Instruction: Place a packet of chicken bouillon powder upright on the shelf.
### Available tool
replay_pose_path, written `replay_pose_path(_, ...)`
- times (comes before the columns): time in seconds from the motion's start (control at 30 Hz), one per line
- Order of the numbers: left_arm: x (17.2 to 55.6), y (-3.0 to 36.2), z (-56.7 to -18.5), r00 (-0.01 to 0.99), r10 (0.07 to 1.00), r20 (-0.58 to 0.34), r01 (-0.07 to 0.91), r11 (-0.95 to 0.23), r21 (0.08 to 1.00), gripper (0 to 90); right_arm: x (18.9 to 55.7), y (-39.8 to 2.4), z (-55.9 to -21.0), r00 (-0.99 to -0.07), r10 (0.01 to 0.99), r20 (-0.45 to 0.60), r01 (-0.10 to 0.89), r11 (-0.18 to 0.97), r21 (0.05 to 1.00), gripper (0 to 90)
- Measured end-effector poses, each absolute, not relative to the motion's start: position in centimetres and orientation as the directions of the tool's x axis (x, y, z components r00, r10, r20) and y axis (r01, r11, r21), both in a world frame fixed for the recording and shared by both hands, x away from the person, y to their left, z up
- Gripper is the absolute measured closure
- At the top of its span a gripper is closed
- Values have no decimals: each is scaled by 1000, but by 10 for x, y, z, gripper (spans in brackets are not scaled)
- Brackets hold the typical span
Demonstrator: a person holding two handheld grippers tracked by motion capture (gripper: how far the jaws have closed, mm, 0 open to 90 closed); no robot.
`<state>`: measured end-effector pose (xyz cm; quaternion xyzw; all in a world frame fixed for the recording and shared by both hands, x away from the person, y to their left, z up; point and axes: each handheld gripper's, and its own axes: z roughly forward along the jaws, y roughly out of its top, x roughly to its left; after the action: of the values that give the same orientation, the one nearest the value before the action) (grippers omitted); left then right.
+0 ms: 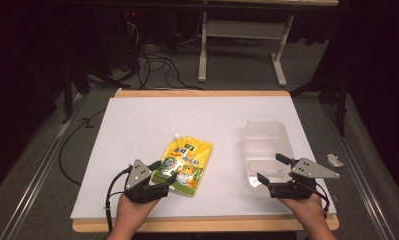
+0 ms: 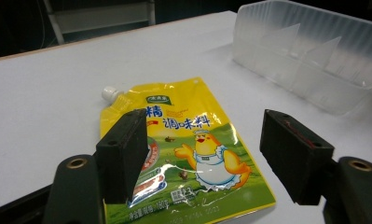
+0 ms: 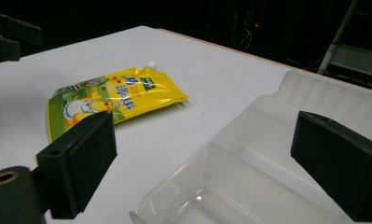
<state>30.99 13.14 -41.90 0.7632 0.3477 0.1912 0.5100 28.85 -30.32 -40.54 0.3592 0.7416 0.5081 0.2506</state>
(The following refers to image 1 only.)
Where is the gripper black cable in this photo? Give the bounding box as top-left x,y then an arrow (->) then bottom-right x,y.
103,165 -> 133,233
310,184 -> 332,220

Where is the metal floor rail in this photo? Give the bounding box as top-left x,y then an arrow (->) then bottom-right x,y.
0,93 -> 85,240
321,103 -> 389,240

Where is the tangle of black cables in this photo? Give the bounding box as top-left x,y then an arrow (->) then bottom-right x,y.
121,13 -> 206,91

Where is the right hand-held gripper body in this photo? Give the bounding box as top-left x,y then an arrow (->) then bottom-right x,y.
268,157 -> 341,201

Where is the person's left hand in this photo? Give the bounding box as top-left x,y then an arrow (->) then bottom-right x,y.
114,192 -> 161,232

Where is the black floor cable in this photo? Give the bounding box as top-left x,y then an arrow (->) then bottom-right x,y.
58,107 -> 107,187

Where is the crumpled white paper scrap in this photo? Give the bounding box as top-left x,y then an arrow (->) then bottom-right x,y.
326,153 -> 346,168

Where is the person's right hand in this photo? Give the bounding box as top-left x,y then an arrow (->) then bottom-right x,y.
278,171 -> 325,232

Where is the white table sheet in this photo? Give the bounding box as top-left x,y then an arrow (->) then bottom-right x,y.
69,96 -> 338,221

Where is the clear plastic container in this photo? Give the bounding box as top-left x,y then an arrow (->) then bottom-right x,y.
241,120 -> 296,194

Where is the yellow spouted pouch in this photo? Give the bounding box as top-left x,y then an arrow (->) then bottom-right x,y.
151,132 -> 214,199

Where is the white metal desk frame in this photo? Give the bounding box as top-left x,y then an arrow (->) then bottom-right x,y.
197,0 -> 340,88

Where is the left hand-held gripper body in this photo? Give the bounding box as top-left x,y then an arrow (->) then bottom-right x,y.
124,158 -> 170,205

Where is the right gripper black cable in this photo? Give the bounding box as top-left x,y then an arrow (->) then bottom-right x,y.
310,184 -> 332,220

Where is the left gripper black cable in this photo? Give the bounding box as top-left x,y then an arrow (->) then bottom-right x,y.
103,165 -> 133,233

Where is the wooden table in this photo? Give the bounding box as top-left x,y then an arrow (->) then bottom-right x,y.
71,88 -> 341,234

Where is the black metal stand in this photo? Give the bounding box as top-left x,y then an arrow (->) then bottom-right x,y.
60,61 -> 92,125
289,70 -> 351,138

